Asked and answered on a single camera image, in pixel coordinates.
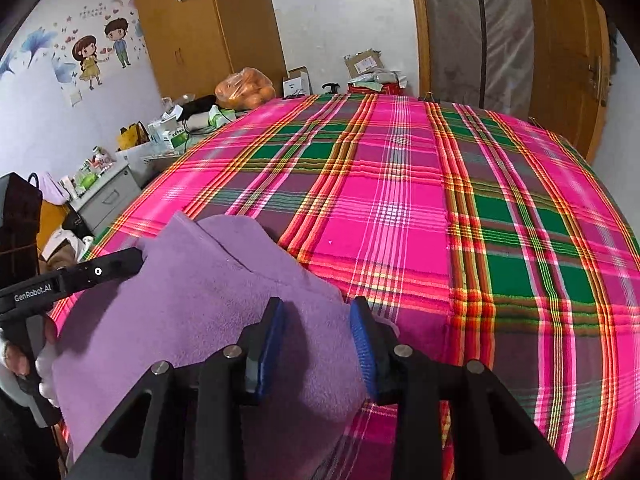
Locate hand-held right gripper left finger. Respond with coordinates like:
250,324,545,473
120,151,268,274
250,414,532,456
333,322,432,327
65,296,286,480

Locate grey plastic bag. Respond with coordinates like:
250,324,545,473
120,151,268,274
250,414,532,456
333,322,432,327
350,69,406,86

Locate red box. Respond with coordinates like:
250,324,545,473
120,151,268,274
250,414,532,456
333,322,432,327
347,80,408,96

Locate bag of oranges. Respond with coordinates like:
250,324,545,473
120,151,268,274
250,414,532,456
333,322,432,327
215,67,276,110

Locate brown cardboard box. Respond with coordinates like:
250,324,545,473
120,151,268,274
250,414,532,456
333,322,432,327
343,49,383,78

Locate purple fleece pants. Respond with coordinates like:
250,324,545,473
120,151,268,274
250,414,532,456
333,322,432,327
51,211,401,480

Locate person's left hand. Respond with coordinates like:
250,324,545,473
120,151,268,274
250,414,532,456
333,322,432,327
0,319,60,407

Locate purple towel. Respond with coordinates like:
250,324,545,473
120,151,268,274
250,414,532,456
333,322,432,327
42,172,71,206

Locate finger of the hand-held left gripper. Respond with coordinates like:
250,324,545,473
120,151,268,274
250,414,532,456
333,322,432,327
57,247,146,295

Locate cartoon couple wall sticker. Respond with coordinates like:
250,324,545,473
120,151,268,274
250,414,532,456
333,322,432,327
0,10,146,93

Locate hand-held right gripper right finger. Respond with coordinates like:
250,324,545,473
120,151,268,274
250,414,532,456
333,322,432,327
348,297,576,480

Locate green tissue pack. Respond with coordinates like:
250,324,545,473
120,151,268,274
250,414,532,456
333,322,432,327
207,105,236,128

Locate wooden headboard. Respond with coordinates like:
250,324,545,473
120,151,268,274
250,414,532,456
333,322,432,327
37,200,68,248

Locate wooden door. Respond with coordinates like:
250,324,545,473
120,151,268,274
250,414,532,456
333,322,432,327
522,0,612,163

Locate black cloth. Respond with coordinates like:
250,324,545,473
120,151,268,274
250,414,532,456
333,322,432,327
177,94,217,121

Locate white storage box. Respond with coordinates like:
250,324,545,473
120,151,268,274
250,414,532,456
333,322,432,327
117,140,156,176

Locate person's left forearm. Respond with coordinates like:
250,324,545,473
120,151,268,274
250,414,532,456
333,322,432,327
0,375,63,480

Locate pink green plaid blanket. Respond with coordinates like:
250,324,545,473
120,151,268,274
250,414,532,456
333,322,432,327
47,92,640,480

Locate yellow bag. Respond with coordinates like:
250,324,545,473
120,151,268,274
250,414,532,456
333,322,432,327
117,122,151,151

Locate grey drawer cabinet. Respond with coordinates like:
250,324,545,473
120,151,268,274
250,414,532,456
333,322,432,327
67,160,143,236

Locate white cardboard box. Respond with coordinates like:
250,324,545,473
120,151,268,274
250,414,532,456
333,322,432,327
282,66,312,98

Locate plastic doorway curtain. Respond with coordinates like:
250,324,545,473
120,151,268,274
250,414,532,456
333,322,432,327
407,0,536,118

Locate wooden wardrobe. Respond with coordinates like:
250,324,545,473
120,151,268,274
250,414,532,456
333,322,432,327
132,0,288,101

